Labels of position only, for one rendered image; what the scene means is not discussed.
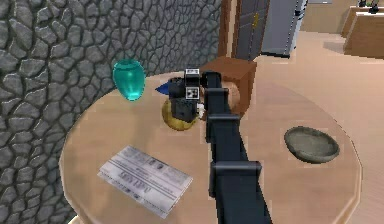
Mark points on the yellow round ball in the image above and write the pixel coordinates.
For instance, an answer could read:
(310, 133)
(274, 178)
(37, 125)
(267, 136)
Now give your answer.
(173, 121)

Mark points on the blue flat object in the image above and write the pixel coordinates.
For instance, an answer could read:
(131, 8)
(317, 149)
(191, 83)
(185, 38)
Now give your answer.
(163, 88)

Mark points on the dark grey room door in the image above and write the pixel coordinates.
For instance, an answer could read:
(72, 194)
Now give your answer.
(250, 28)

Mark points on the light wooden counter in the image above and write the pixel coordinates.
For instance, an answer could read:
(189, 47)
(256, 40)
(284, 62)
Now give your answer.
(365, 31)

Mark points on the grey newspaper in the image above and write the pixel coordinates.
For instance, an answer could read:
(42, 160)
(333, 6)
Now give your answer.
(143, 180)

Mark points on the grey fridge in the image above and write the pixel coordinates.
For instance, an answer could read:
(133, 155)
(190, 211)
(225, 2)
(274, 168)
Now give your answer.
(282, 26)

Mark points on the teal glass vase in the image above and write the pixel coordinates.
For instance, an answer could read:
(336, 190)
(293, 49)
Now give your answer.
(129, 79)

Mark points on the round light wooden table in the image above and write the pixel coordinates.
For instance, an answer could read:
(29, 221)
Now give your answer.
(160, 156)

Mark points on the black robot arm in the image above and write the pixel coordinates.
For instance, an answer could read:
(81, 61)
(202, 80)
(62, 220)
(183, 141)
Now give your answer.
(230, 160)

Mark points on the grey-green bowl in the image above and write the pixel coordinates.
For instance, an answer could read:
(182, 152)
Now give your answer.
(311, 145)

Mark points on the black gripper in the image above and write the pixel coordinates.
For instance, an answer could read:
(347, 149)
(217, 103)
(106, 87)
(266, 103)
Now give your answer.
(181, 100)

